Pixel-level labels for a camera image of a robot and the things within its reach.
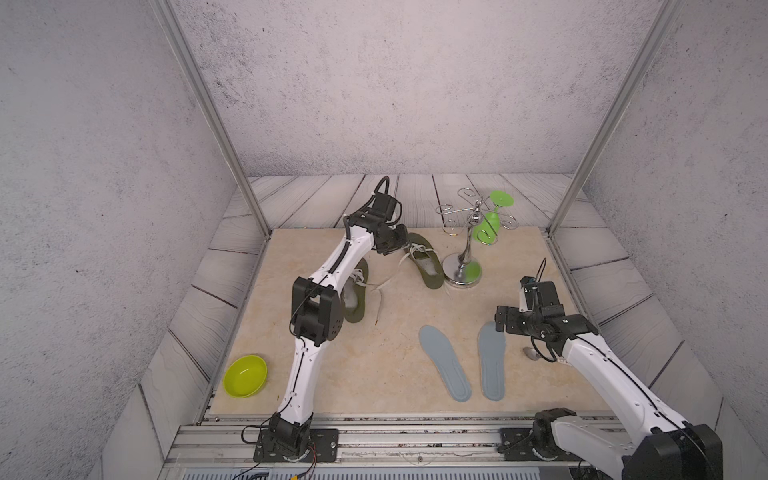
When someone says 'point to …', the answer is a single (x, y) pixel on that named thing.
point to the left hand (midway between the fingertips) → (412, 243)
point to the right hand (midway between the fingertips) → (515, 316)
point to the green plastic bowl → (245, 376)
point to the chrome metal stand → (462, 270)
